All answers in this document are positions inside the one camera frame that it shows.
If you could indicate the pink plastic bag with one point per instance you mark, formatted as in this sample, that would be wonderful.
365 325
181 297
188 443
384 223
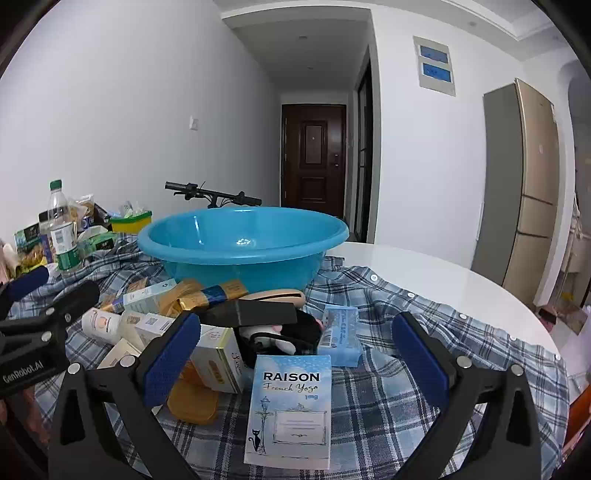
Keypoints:
7 258

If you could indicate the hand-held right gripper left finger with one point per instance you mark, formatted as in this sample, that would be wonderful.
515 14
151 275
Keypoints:
171 360

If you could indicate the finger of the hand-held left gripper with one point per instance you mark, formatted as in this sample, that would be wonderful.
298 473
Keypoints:
69 304
27 281

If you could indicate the green tissue pack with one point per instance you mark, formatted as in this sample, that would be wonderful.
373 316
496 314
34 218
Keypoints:
99 240

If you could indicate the dark green box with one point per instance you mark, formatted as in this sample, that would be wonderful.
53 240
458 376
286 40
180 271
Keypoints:
30 237

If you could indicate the clear bottle with green cap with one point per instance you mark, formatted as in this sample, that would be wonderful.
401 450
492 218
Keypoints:
64 240

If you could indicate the dark brown door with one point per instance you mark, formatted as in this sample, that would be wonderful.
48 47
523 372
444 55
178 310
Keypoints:
314 161

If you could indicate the pale green box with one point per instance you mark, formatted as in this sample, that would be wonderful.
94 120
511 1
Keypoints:
147 297

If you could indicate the white lotion bottle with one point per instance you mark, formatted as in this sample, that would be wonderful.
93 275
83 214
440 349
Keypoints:
101 325

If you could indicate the orange soap bar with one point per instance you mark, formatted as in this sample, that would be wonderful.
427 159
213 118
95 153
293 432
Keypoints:
194 406

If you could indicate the yellow and green container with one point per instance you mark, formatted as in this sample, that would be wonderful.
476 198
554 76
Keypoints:
131 224

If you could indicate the light blue tissue pack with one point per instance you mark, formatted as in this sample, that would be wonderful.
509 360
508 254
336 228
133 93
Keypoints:
341 332

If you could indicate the blue plastic basin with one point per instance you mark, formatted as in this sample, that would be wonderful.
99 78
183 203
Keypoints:
240 267

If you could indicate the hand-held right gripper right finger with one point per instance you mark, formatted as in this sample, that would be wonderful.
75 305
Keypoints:
420 360

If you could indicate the white light switch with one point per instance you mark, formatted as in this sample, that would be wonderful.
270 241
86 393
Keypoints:
194 122

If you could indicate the light blue printed box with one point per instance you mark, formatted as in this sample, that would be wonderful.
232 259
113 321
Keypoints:
291 415

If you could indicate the gold foil packet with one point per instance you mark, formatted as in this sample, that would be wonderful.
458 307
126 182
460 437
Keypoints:
111 304

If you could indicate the blue plaid shirt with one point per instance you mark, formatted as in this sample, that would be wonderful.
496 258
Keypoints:
369 415

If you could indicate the gold and grey refrigerator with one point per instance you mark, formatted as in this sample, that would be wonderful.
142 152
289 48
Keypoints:
531 184

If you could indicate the black framed glass door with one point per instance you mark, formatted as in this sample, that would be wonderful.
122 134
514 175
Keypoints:
364 152

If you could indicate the gold and blue foil pack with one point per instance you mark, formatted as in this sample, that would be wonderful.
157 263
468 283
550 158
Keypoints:
217 293

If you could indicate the black box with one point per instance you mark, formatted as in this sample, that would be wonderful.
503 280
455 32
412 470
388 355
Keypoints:
258 314

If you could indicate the white box with red print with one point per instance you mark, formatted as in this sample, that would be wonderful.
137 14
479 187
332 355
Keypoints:
212 350

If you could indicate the grey wall panel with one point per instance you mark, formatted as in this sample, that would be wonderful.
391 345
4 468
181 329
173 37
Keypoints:
434 64

